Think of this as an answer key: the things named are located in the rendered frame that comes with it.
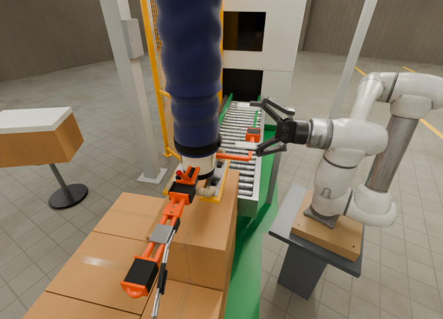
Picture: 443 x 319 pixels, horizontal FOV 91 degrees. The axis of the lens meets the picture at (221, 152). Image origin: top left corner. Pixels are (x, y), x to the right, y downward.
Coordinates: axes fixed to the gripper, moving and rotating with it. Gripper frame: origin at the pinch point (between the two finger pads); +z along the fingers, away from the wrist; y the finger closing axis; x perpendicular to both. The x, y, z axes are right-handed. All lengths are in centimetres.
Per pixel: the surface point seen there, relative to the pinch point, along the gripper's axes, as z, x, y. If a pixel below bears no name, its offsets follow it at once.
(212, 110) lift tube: 13.5, 20.9, 4.7
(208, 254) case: 11, -4, 69
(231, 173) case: 8, 51, 63
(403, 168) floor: -214, 222, 158
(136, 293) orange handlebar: 22, -39, 34
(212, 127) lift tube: 13.8, 21.5, 13.0
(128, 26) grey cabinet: 110, 132, -15
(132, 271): 25, -34, 32
